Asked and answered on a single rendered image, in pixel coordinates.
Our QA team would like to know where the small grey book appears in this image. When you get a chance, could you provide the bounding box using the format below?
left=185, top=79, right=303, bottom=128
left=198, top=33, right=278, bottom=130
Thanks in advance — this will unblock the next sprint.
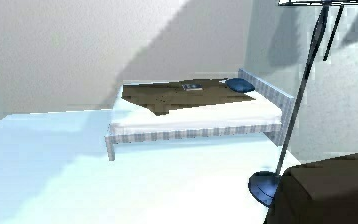
left=181, top=83, right=204, bottom=92

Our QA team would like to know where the dark brown armchair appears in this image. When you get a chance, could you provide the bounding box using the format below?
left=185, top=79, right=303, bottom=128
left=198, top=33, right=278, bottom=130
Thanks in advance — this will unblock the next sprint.
left=262, top=150, right=358, bottom=224

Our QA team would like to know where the blue floor lamp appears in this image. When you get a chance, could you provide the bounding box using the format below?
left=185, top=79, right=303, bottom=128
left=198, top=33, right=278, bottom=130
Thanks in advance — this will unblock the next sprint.
left=247, top=0, right=358, bottom=208

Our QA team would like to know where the white bed with grey frame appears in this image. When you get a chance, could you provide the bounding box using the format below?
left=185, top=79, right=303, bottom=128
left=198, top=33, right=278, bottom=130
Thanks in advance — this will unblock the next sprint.
left=104, top=68, right=296, bottom=162

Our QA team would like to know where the brown blanket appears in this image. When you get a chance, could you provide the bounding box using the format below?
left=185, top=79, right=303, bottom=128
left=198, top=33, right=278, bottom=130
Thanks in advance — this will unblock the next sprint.
left=121, top=78, right=257, bottom=117

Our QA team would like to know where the blue pillow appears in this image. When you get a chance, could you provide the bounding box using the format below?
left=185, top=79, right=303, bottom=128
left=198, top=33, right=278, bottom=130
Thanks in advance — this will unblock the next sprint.
left=225, top=77, right=256, bottom=94

